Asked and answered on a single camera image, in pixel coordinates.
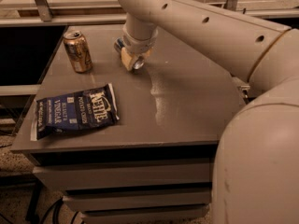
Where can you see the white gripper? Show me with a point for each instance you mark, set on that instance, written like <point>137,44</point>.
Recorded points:
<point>139,46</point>

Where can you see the blue silver redbull can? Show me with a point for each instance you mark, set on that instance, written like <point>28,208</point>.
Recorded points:
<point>130,61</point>

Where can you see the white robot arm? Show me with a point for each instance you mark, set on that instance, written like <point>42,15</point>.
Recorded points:
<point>256,168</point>

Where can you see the gold soda can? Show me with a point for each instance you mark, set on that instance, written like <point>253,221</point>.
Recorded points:
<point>77,49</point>

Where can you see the blue kettle chips bag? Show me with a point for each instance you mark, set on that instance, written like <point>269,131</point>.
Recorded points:
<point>76,111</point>

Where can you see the grey drawer cabinet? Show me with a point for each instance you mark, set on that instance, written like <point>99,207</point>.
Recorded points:
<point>156,162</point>

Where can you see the metal railing frame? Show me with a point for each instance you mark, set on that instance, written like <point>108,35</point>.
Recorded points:
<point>78,6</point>

